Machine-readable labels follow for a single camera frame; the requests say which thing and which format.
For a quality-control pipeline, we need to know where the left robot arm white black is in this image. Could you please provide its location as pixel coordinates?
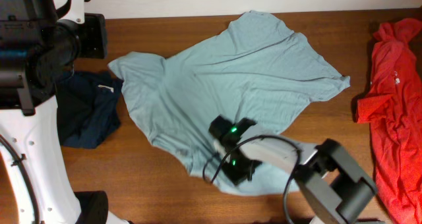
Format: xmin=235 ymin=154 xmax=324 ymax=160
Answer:
xmin=1 ymin=0 xmax=121 ymax=224

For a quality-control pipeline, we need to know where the red t-shirt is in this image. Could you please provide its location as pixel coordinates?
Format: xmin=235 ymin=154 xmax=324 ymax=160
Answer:
xmin=356 ymin=18 xmax=421 ymax=223

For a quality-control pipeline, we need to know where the dark navy folded garment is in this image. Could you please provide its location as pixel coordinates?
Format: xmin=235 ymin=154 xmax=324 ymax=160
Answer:
xmin=56 ymin=71 xmax=123 ymax=149

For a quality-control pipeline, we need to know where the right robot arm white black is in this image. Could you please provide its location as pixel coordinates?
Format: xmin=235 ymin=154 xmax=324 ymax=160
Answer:
xmin=208 ymin=116 xmax=378 ymax=224

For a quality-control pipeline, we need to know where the light blue t-shirt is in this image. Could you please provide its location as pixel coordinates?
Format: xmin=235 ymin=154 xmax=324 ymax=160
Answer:
xmin=109 ymin=11 xmax=350 ymax=196

